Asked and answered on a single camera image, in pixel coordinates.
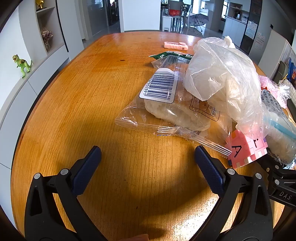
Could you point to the person's left hand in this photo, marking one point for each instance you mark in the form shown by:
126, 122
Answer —
140, 238

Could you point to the red bag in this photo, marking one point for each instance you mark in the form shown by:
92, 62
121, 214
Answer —
174, 12

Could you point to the glass sliding door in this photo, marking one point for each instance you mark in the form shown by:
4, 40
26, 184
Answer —
99, 16

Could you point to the green sofa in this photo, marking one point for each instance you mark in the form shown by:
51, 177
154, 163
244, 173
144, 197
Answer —
281, 69

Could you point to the white kitchen cabinet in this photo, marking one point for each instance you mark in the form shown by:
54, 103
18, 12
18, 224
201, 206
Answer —
233, 30

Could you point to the coffee machine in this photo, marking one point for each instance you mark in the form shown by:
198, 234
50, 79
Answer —
237, 14

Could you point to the white shelf cabinet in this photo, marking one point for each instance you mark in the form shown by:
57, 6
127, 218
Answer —
13, 97

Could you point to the grey dining chair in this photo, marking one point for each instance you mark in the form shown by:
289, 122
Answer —
177, 23

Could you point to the wall chart poster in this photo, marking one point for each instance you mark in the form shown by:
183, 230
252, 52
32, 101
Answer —
260, 41

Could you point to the open patterned umbrella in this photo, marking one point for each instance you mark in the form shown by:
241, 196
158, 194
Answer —
197, 19

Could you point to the dried flowers in vase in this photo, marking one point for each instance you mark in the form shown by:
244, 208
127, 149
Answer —
46, 37

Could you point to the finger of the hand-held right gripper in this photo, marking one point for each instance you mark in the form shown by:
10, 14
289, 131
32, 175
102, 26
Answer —
276, 169

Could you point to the gold trophy figure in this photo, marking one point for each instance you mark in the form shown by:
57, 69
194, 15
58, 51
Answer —
40, 3

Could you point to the green snack wrapper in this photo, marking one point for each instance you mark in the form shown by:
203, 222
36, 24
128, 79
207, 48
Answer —
161, 55

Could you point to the blue shopping bag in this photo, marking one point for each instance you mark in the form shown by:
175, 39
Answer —
292, 69

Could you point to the white crumpled plastic bag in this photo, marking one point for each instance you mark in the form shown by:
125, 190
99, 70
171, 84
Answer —
219, 76

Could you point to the white pedal bin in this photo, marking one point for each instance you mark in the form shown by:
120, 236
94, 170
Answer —
166, 23

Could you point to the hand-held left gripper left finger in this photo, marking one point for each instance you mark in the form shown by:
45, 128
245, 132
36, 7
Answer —
86, 169

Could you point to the white folding panel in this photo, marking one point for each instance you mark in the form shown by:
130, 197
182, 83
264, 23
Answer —
275, 51

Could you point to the clear bun packet with barcode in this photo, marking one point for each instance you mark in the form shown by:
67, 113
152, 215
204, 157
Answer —
161, 111

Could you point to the wall calendar poster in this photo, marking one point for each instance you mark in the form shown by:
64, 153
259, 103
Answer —
251, 30

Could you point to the clear packet with blue stripe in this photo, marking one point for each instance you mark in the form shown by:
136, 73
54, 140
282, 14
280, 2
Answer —
279, 129

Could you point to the green toy dinosaur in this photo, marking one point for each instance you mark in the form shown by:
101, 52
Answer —
22, 66

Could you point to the pink foam letter cube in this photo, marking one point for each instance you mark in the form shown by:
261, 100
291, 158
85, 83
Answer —
238, 150

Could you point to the clear crinkled plastic bag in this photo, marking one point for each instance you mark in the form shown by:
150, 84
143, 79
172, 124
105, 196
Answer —
284, 92

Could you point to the pink patterned plastic bag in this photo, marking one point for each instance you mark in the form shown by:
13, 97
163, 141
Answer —
266, 81

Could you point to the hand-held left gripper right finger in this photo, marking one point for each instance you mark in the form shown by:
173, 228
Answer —
209, 169

